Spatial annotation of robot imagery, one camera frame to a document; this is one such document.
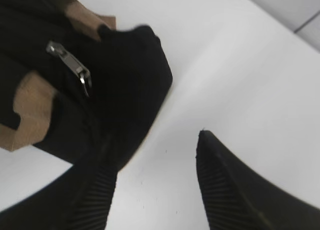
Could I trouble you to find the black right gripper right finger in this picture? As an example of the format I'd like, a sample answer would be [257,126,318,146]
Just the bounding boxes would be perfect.
[196,130,320,230]

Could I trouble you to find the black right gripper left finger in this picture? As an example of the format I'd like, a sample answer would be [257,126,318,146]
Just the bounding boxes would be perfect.
[0,134,118,230]

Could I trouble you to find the black tote bag tan handles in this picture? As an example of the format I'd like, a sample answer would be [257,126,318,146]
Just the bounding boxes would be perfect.
[0,0,173,169]

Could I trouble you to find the silver zipper pull with ring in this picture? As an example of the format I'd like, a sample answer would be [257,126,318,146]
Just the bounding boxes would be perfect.
[46,41,92,97]

